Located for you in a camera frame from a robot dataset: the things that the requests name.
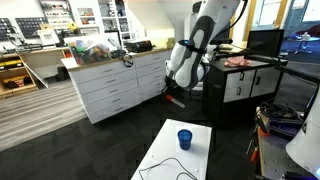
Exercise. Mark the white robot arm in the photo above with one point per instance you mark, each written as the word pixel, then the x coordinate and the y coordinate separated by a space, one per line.
pixel 185 67

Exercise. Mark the wooden workbench shelf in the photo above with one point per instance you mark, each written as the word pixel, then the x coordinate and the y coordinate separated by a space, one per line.
pixel 21 72

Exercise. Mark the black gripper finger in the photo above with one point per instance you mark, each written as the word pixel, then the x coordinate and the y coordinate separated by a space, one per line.
pixel 164 90

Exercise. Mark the black computer monitor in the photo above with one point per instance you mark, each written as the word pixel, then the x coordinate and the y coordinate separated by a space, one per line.
pixel 265 42

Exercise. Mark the pink cloth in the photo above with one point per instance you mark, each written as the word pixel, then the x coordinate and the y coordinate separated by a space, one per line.
pixel 237 61

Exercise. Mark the blue plastic cup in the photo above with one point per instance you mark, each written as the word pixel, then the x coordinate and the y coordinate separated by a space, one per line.
pixel 185 138

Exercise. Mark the white wall shelving unit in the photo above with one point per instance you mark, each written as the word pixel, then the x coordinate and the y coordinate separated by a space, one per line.
pixel 91 16

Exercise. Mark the white drawer cabinet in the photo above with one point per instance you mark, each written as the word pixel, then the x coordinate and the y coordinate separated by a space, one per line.
pixel 108 88

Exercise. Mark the red capped grey marker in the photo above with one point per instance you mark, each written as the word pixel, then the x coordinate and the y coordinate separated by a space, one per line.
pixel 170 98

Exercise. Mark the clear bin of colourful items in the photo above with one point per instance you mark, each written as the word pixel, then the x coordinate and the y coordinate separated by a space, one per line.
pixel 89 49

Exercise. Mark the black cabinet with white drawers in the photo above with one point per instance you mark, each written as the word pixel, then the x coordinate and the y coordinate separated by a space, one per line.
pixel 231 94

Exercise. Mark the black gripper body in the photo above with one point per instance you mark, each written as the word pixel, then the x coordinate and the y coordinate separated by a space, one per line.
pixel 169 83

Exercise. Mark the metal robot base table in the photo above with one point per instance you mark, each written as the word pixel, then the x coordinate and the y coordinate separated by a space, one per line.
pixel 275 163

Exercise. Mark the black box device on counter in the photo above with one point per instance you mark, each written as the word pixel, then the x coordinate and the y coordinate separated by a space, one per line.
pixel 139 46

